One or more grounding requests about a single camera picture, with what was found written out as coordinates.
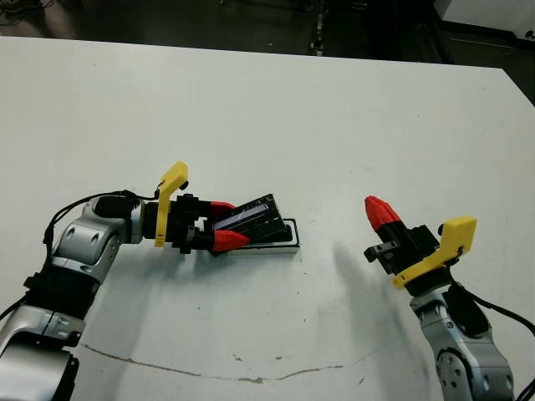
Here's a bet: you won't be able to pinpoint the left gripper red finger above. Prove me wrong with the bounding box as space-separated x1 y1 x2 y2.
196 231 251 253
199 200 238 219

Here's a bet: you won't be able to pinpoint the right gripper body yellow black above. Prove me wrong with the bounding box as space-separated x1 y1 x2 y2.
363 216 478 296

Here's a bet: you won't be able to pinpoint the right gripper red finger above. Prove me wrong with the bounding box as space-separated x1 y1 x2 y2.
364 195 395 246
371 195 409 246

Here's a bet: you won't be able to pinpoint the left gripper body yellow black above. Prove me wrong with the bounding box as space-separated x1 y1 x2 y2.
153 160 211 256

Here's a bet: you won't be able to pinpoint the black box lid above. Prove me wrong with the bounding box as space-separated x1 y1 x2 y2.
211 192 293 247

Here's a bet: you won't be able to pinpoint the white-lined box base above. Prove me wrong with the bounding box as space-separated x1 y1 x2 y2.
215 216 302 257

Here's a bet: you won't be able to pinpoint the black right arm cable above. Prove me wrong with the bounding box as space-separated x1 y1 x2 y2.
455 283 535 401

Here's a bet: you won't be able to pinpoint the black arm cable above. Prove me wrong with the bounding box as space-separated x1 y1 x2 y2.
41 189 162 244
455 283 535 401

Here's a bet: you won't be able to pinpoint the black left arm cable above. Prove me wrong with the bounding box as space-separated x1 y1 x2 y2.
41 189 162 244

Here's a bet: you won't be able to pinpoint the loose floor cables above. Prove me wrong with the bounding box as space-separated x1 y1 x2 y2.
0 0 55 27

